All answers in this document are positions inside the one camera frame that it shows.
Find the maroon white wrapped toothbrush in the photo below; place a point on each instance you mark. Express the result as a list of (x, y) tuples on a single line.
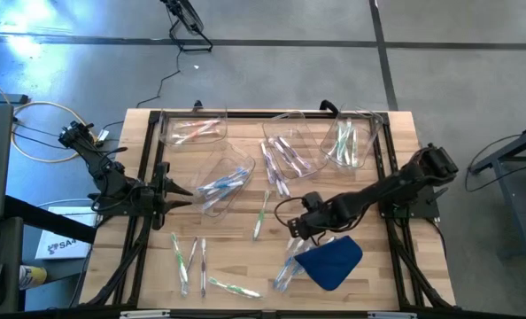
[(192, 252)]

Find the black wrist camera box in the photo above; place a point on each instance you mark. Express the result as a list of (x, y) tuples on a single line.
[(312, 200)]

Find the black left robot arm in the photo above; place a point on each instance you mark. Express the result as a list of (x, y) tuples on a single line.
[(112, 177)]

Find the blue cloth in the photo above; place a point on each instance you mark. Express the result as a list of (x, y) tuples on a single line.
[(329, 263)]

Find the green toothbrush bottom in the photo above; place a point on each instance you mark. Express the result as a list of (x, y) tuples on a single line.
[(234, 288)]

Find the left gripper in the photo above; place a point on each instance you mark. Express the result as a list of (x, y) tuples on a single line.
[(160, 199)]

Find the black clamp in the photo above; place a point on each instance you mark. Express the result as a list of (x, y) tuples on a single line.
[(329, 106), (197, 105)]

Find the blue white toothbrush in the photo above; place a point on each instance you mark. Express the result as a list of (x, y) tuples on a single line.
[(296, 266), (221, 195), (227, 178), (221, 186), (285, 270)]

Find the grey metal table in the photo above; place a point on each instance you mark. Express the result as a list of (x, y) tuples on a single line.
[(508, 204)]

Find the white label strip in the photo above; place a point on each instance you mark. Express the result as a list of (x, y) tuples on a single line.
[(392, 315), (144, 314)]

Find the white printed box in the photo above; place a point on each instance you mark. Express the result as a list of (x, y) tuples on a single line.
[(64, 239)]

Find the purple white toothbrush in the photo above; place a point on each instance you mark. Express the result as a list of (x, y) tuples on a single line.
[(267, 161), (295, 153), (284, 186), (277, 173), (285, 155)]

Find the yellow white can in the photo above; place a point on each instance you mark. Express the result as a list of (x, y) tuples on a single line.
[(33, 277)]

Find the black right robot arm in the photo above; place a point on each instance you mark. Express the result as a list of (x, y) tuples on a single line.
[(400, 181)]

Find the black desk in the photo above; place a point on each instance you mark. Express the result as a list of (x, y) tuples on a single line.
[(46, 219)]

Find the clear plastic bin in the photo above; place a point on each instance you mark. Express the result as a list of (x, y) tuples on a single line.
[(285, 124), (241, 159), (165, 133), (369, 133)]

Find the black floor fan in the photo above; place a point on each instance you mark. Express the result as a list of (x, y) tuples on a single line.
[(187, 17)]

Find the orange white toothbrush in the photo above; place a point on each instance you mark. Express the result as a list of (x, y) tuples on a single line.
[(192, 134), (196, 133), (198, 123)]

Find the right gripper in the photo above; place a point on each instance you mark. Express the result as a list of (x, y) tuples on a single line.
[(311, 223)]

